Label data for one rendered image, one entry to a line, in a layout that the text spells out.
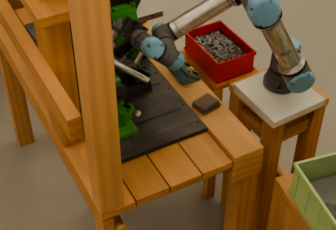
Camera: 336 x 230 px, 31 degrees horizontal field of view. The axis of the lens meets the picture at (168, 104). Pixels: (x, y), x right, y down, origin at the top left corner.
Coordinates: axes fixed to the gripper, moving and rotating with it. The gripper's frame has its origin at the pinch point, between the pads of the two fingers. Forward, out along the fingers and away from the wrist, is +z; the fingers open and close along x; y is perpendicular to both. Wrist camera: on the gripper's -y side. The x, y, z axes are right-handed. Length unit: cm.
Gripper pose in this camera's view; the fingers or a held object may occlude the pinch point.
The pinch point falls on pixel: (116, 29)
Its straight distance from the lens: 247.8
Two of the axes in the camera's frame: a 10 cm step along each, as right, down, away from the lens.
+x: -7.2, -4.1, -5.7
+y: 5.4, -8.4, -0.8
